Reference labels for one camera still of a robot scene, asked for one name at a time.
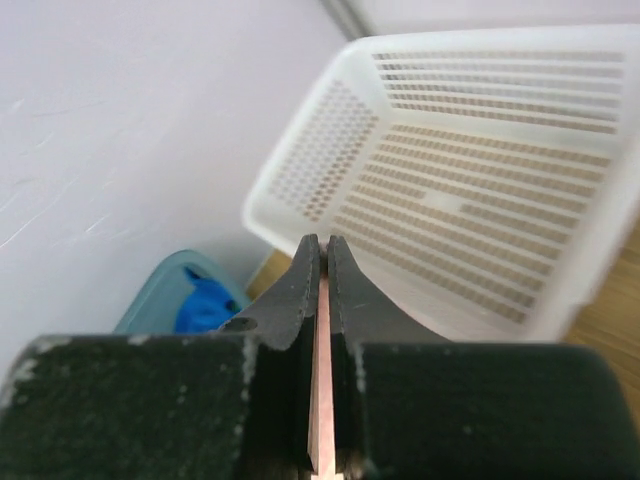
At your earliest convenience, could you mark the pink towel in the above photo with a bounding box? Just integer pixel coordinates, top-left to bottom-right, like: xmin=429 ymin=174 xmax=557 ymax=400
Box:
xmin=307 ymin=242 xmax=336 ymax=479

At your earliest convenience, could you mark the left aluminium frame post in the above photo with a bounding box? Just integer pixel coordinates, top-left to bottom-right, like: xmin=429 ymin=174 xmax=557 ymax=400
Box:
xmin=320 ymin=0 xmax=373 ymax=41

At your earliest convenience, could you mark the white perforated plastic basket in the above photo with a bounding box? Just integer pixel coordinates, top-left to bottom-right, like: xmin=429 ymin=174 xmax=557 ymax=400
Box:
xmin=243 ymin=24 xmax=639 ymax=341

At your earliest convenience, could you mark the blue translucent plastic tub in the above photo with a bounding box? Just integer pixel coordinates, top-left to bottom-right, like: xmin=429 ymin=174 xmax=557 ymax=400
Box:
xmin=114 ymin=250 xmax=250 ymax=334

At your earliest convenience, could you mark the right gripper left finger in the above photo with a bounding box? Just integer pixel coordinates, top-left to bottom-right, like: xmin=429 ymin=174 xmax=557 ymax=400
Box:
xmin=1 ymin=235 xmax=320 ymax=479

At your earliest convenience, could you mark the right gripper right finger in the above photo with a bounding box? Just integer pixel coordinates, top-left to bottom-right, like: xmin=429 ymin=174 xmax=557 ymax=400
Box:
xmin=327 ymin=236 xmax=635 ymax=479

